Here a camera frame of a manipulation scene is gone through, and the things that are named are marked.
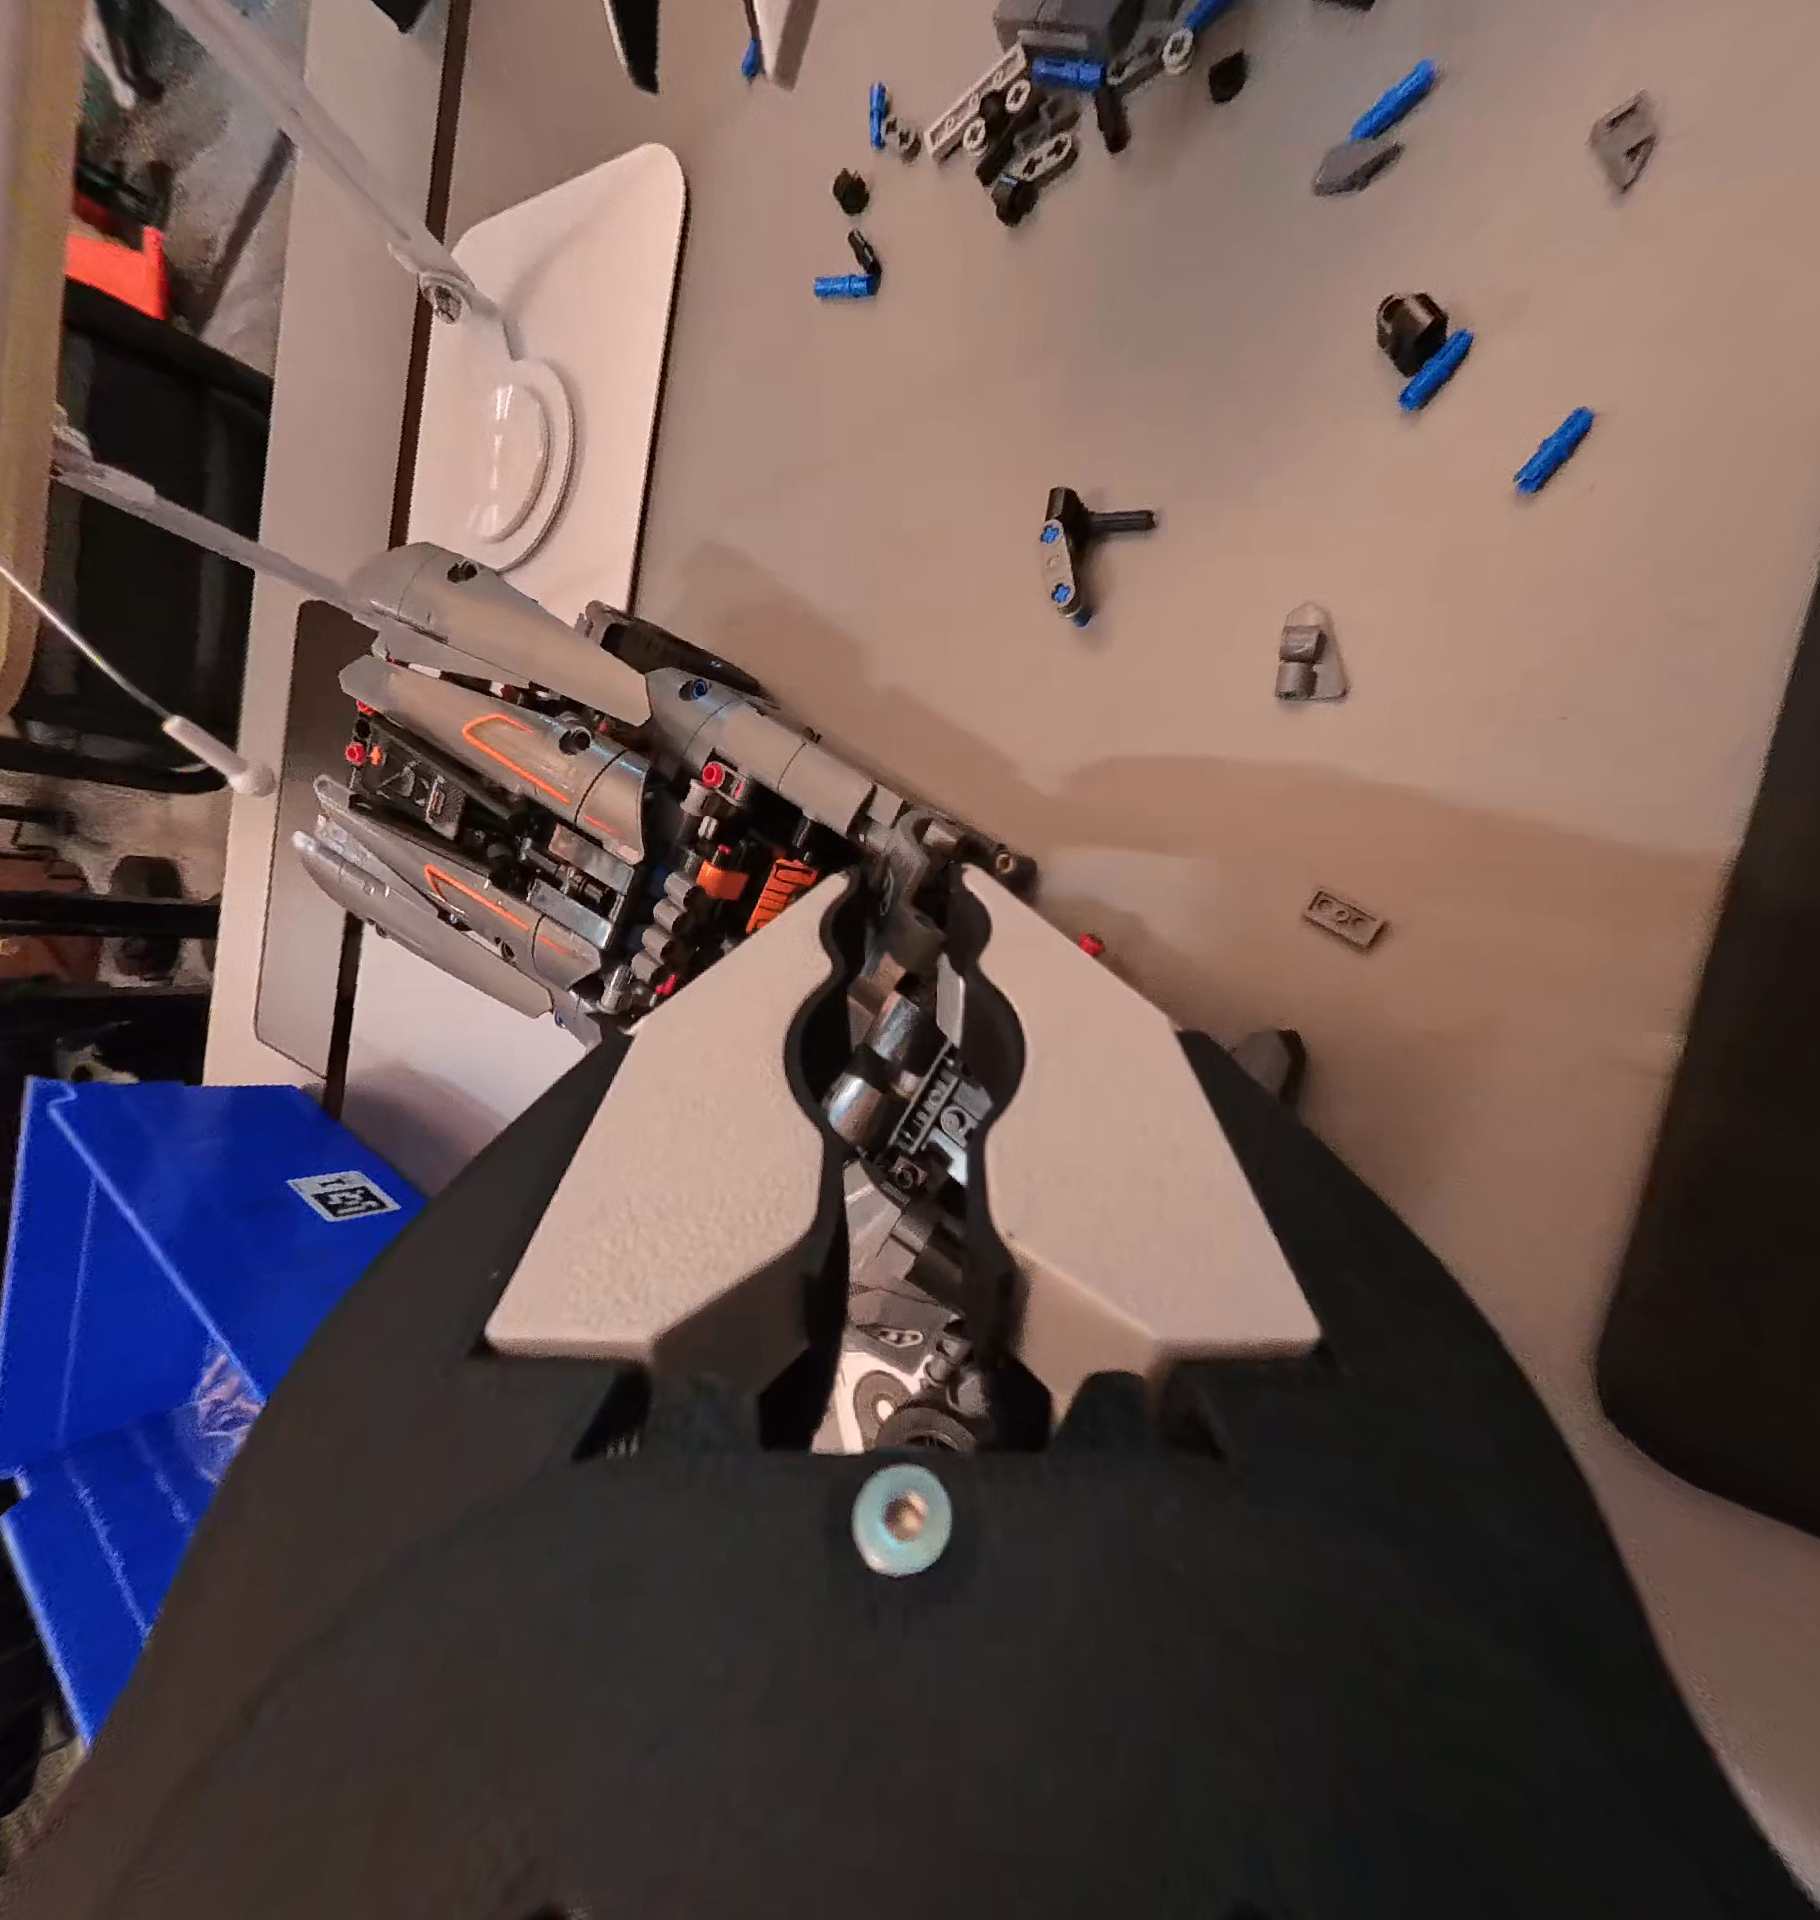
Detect grey lego car model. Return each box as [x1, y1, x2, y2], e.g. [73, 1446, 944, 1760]
[290, 540, 1043, 1461]

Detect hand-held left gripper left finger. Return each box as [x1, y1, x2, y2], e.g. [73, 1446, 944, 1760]
[483, 869, 867, 1454]

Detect blue storage bin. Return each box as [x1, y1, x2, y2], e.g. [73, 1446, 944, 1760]
[0, 1073, 432, 1754]

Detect black perforated mat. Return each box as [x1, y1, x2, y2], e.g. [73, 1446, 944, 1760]
[1591, 437, 1820, 1554]

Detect page holder cord white tip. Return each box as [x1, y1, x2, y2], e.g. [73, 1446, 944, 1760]
[0, 510, 277, 800]

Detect white book stand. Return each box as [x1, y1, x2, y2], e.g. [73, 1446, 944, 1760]
[0, 0, 696, 1080]

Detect scattered loose lego pieces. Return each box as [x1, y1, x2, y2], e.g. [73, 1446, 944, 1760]
[736, 0, 1665, 1109]

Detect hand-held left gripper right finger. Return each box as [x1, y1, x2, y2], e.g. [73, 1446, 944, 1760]
[953, 869, 1323, 1449]

